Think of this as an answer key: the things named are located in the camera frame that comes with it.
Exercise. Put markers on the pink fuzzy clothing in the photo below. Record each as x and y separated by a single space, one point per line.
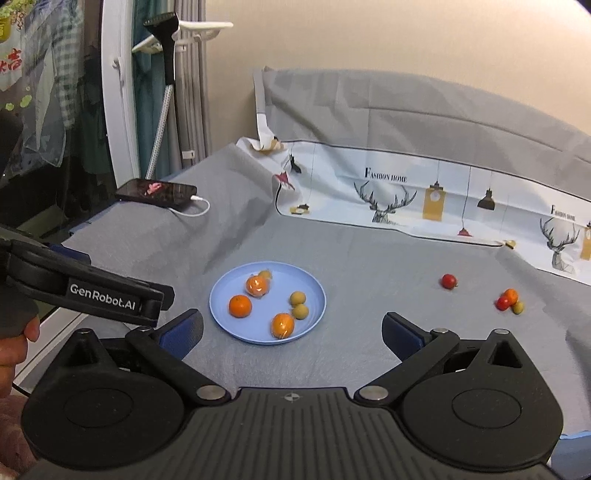
14 434

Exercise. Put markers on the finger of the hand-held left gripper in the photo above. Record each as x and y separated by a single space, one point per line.
162 302
69 254

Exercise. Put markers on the small green fruit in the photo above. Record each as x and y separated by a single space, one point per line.
518 308
265 275
300 311
297 298

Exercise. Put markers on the white curved frame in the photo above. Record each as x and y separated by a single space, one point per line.
117 92

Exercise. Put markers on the white plastic hanger rack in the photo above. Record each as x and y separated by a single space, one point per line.
203 26

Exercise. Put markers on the black smartphone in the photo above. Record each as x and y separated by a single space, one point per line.
157 191

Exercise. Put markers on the black and white pole tool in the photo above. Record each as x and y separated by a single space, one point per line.
167 50

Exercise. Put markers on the grey curtain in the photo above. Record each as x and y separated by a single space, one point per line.
194 92

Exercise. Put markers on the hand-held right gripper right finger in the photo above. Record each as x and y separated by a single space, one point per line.
402 339

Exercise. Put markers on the teal garment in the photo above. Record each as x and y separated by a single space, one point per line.
143 92

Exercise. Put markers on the person's left hand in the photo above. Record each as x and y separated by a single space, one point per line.
14 364

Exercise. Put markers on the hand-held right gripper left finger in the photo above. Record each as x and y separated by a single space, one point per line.
180 336

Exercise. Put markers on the plastic-wrapped orange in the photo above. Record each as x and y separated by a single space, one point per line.
282 326
256 286

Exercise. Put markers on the bare orange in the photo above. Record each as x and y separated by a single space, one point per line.
240 306
510 294

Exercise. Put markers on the grey cloth with printed side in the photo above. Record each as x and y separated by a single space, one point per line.
369 249

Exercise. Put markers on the plaid shirt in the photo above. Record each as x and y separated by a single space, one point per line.
55 83

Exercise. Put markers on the blue plate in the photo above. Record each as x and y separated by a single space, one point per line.
270 302

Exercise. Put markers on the red cherry tomato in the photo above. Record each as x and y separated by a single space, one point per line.
449 280
503 303

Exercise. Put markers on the blue cloth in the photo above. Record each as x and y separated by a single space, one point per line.
575 457

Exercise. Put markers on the window sticker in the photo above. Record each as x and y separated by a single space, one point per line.
11 64

